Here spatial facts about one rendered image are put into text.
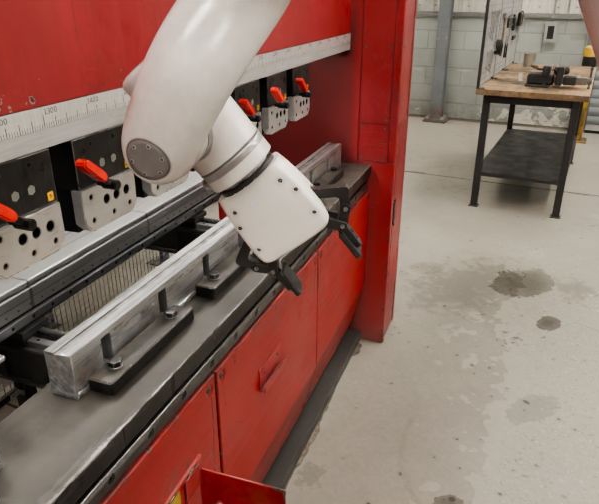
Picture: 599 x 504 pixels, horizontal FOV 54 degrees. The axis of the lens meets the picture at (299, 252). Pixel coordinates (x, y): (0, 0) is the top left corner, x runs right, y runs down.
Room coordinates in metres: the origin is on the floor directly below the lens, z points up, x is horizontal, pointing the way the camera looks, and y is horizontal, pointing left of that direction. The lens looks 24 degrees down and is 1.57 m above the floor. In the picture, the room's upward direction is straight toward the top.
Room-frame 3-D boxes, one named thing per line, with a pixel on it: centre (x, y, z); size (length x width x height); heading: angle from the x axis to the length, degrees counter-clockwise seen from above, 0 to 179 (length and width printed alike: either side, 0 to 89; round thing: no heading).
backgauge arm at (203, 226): (1.89, 0.47, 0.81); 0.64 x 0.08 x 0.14; 70
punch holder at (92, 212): (1.03, 0.38, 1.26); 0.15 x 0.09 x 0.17; 160
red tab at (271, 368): (1.39, 0.07, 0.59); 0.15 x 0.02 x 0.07; 160
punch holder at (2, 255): (0.84, 0.45, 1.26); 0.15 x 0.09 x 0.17; 160
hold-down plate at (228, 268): (1.41, 0.18, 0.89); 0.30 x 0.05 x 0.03; 160
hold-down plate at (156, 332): (1.04, 0.32, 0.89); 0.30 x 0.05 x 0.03; 160
